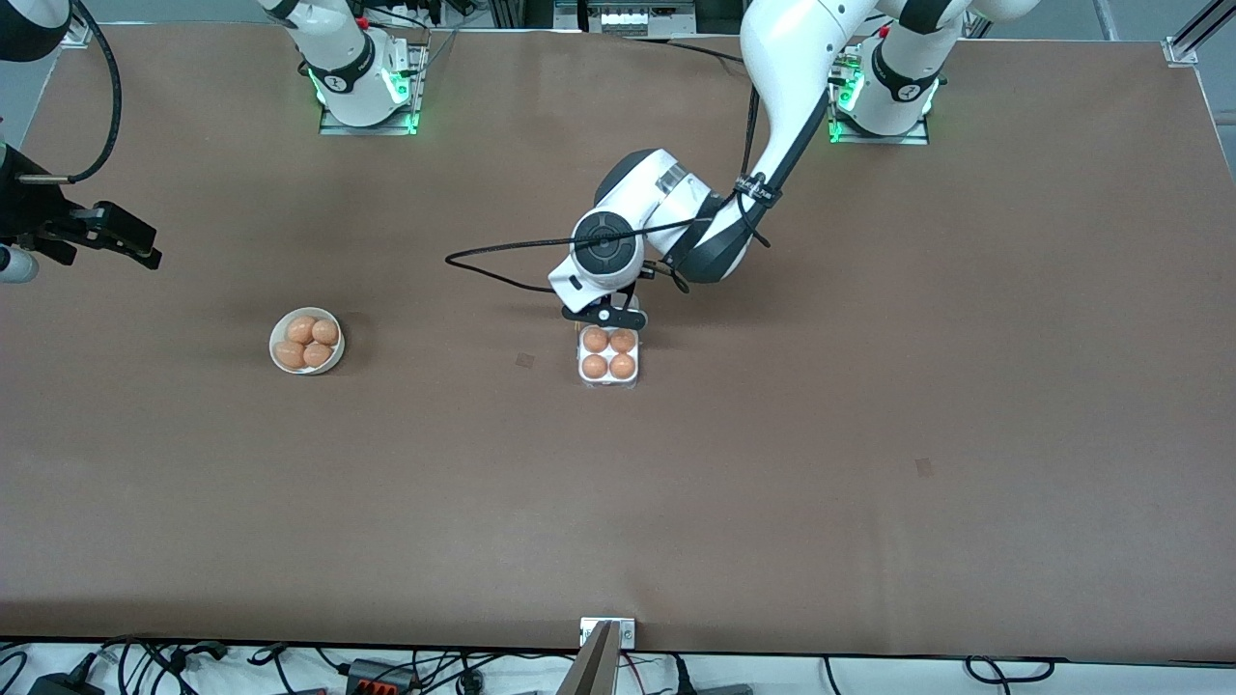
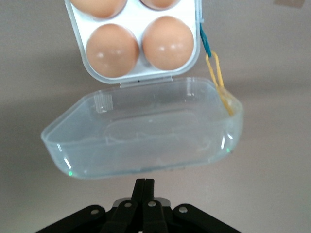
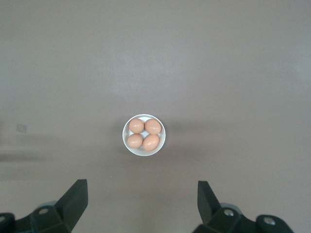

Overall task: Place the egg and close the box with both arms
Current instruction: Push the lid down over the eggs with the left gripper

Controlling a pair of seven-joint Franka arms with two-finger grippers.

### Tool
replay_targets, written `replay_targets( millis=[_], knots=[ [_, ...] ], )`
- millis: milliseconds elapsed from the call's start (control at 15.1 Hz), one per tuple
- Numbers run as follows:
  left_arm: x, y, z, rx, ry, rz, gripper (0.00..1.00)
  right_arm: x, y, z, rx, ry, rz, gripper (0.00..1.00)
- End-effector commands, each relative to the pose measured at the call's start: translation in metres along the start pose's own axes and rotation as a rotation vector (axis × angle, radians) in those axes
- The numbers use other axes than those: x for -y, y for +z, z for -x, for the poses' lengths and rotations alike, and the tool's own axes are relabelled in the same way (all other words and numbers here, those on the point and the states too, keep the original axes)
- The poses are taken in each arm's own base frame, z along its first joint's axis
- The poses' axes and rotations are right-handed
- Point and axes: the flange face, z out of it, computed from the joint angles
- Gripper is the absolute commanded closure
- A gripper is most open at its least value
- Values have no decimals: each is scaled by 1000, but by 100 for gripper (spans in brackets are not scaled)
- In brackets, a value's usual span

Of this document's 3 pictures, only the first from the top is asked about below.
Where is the clear plastic egg carton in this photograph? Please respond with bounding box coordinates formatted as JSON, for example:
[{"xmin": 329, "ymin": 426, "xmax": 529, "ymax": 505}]
[{"xmin": 577, "ymin": 323, "xmax": 641, "ymax": 390}]

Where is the white round bowl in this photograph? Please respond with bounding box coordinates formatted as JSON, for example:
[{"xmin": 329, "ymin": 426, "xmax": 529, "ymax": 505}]
[{"xmin": 268, "ymin": 306, "xmax": 346, "ymax": 375}]

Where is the black power adapter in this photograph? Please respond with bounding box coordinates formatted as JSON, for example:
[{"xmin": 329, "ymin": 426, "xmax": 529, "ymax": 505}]
[{"xmin": 29, "ymin": 671, "xmax": 102, "ymax": 695}]

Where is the black connector with orange levers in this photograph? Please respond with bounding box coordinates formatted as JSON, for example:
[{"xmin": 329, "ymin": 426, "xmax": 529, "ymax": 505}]
[{"xmin": 346, "ymin": 659, "xmax": 418, "ymax": 695}]

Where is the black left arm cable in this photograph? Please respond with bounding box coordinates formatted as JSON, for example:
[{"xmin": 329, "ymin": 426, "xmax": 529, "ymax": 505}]
[{"xmin": 446, "ymin": 87, "xmax": 773, "ymax": 295}]

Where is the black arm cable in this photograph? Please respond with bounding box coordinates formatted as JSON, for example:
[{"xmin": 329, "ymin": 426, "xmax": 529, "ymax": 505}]
[
  {"xmin": 446, "ymin": 87, "xmax": 773, "ymax": 295},
  {"xmin": 19, "ymin": 0, "xmax": 124, "ymax": 184}
]

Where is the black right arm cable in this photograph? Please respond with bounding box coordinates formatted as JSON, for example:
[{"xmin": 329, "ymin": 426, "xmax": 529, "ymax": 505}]
[{"xmin": 19, "ymin": 0, "xmax": 124, "ymax": 184}]

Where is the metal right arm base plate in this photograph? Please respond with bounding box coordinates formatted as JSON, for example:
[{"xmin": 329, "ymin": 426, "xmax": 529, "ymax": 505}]
[{"xmin": 319, "ymin": 39, "xmax": 426, "ymax": 136}]

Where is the black ribbed table cable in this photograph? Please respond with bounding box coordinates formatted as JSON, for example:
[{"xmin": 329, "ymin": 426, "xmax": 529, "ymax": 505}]
[{"xmin": 666, "ymin": 39, "xmax": 744, "ymax": 65}]

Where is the metal rack frame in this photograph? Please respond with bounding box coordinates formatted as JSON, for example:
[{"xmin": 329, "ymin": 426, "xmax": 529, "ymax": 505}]
[{"xmin": 488, "ymin": 0, "xmax": 754, "ymax": 36}]

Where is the small metal table bracket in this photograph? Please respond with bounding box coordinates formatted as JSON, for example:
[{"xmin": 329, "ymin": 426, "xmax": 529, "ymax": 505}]
[{"xmin": 579, "ymin": 618, "xmax": 636, "ymax": 650}]

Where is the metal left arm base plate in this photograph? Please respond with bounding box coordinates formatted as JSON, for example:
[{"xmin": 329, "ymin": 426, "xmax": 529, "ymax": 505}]
[{"xmin": 828, "ymin": 43, "xmax": 931, "ymax": 146}]

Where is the grey metal camera pole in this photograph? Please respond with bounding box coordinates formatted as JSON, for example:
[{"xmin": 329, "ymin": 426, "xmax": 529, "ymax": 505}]
[{"xmin": 555, "ymin": 623, "xmax": 621, "ymax": 695}]

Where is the tangled black cable bundle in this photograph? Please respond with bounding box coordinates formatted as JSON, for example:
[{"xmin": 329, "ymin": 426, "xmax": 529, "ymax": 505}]
[{"xmin": 97, "ymin": 635, "xmax": 233, "ymax": 695}]

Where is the looped black cable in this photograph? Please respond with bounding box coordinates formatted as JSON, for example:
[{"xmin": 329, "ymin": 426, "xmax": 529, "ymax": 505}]
[{"xmin": 966, "ymin": 656, "xmax": 1055, "ymax": 688}]

